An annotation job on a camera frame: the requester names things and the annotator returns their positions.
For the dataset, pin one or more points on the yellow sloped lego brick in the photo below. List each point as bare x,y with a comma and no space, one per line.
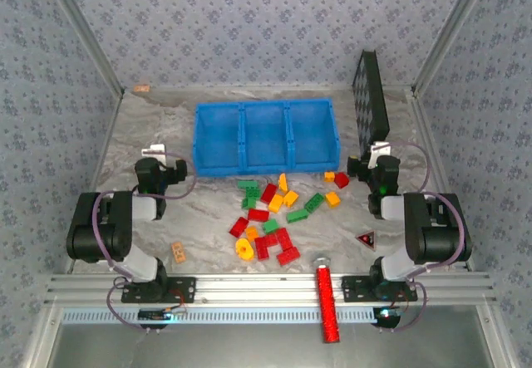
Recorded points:
283,182

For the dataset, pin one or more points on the blue three-compartment plastic bin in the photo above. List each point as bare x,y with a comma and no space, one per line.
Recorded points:
266,139

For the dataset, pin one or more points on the yellow round lego piece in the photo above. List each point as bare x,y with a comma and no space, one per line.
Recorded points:
244,248

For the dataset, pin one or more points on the small green lego brick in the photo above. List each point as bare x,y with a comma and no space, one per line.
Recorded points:
270,225

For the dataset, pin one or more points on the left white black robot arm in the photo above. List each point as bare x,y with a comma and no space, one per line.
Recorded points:
99,235

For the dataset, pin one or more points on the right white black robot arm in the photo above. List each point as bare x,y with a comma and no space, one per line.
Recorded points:
436,235

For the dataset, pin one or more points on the black checkered board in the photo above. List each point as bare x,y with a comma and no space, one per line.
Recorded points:
370,106

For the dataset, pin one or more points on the black red triangle sign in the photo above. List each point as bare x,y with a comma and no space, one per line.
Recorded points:
367,240

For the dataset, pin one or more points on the small orange wooden block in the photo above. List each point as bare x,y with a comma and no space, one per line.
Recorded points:
178,252

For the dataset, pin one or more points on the red glitter tube silver cap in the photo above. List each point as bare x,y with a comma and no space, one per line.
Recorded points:
327,301

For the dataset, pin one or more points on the left small circuit board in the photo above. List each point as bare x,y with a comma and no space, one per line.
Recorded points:
156,314

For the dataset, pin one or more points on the small circuit board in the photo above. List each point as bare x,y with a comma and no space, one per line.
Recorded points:
386,314
156,314

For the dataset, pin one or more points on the right small circuit board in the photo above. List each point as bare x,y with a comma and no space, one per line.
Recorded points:
386,314

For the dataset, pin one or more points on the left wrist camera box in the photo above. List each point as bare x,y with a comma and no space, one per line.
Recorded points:
154,150

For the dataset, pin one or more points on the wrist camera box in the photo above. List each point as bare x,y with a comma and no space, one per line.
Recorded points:
380,150
154,150

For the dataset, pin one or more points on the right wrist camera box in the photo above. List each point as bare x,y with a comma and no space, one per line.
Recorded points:
380,150

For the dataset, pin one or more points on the right aluminium side rail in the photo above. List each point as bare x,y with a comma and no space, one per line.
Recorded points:
424,127

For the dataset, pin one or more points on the left black mount plate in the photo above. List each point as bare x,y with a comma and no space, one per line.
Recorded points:
183,291

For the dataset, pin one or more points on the black mount plate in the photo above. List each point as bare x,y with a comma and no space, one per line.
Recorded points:
353,289
183,291

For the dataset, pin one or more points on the right black mount plate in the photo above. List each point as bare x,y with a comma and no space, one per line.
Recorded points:
353,289

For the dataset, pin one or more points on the long aluminium base rail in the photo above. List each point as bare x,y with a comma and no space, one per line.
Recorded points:
257,289

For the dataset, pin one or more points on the left aluminium corner post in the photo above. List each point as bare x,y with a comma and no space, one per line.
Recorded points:
87,31

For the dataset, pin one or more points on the aluminium corner post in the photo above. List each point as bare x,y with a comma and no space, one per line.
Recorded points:
449,31
87,31

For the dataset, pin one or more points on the right aluminium corner post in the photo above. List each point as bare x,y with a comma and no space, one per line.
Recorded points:
449,31

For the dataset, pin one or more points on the left lower frame strut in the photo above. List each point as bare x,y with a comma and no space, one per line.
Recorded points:
39,337

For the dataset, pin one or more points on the frame strut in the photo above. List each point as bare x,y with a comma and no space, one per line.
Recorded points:
39,337
496,337

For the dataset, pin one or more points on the right lower frame strut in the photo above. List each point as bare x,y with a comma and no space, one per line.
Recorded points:
496,337

